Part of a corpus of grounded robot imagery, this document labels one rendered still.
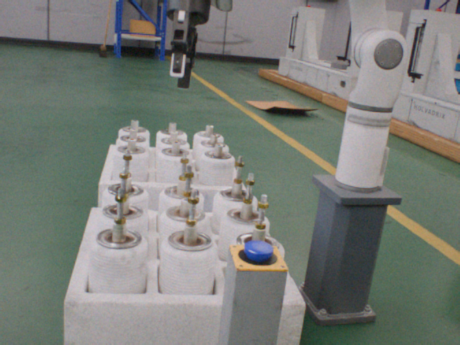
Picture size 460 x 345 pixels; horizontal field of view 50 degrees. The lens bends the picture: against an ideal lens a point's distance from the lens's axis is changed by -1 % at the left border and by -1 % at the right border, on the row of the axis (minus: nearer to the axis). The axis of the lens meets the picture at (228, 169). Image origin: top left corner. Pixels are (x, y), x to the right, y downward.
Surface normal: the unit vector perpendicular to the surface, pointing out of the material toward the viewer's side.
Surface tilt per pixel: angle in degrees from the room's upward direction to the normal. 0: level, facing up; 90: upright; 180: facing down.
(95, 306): 90
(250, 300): 90
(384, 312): 0
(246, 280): 90
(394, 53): 91
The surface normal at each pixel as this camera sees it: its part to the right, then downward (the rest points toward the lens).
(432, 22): 0.26, 0.31
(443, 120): -0.96, -0.02
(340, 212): -0.50, 0.20
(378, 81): -0.02, 0.33
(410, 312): 0.11, -0.95
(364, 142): -0.26, 0.26
